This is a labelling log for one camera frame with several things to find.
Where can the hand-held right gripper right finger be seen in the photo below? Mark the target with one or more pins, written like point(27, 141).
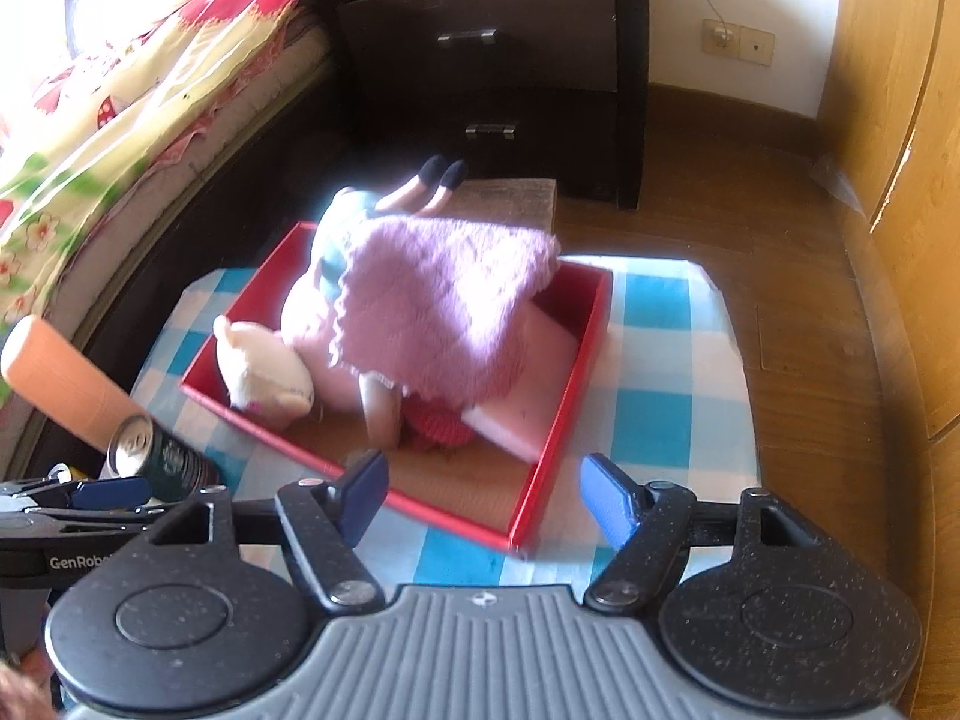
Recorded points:
point(607, 502)

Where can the light wooden wardrobe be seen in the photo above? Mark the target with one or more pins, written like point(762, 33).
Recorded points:
point(900, 127)

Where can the dark wooden nightstand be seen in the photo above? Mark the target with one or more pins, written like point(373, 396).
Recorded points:
point(630, 90)

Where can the red cardboard box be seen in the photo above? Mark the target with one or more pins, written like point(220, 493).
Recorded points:
point(570, 390)

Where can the brown cardboard board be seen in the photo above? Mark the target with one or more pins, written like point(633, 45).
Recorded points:
point(510, 199)

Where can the pink foam block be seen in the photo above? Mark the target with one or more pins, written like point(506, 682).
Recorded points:
point(525, 382)

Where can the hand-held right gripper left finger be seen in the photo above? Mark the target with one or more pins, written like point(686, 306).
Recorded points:
point(364, 499)

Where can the floral quilt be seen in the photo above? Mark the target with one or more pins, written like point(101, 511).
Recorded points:
point(150, 90)

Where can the red knitted plush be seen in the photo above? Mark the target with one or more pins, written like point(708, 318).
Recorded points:
point(439, 427)

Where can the purple knitted towel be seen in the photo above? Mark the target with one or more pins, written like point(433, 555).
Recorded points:
point(442, 300)

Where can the dark nightstand drawer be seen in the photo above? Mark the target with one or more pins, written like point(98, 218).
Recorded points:
point(540, 157)
point(525, 7)

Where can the white-headed plush doll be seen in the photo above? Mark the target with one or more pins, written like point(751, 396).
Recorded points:
point(262, 382)

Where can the blue white checkered cloth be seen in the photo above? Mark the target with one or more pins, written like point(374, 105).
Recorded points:
point(675, 405)

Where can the dark metal can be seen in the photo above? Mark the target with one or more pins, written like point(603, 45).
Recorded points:
point(161, 457)

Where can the orange plastic cylinder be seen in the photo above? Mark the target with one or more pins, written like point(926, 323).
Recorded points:
point(67, 382)

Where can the beige wall socket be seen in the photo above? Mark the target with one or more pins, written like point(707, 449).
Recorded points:
point(739, 41)

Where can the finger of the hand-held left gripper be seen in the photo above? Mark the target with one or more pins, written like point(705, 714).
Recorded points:
point(112, 493)
point(90, 517)

